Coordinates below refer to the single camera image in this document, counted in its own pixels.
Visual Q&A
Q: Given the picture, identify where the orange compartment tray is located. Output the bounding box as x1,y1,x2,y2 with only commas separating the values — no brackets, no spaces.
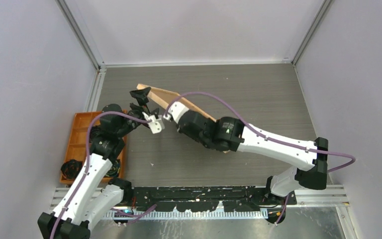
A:
60,112,126,185

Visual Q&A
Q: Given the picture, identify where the light wooden picture frame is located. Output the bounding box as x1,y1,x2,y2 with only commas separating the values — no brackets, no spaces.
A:
136,83,231,155

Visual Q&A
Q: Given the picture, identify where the black coiled cable roll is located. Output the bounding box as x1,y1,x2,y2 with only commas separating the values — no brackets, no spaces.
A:
61,159,83,180
89,125,101,141

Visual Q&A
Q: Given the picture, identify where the black coiled cable roll front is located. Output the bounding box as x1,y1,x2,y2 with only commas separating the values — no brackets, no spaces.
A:
61,159,83,180

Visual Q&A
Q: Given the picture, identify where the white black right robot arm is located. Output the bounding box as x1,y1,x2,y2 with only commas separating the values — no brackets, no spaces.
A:
169,110,327,205

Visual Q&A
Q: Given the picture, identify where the aluminium rail front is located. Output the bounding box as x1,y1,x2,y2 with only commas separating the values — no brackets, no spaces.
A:
52,185,349,223

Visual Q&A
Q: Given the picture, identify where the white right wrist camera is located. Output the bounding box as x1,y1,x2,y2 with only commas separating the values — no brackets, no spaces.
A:
163,101,190,124

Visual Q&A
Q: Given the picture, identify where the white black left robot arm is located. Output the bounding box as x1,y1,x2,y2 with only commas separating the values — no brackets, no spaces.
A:
37,87,159,239

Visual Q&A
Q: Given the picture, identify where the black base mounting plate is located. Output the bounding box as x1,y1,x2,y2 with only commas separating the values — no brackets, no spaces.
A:
116,186,285,213

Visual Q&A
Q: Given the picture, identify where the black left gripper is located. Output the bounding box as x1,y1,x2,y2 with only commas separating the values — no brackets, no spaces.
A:
116,87,159,138

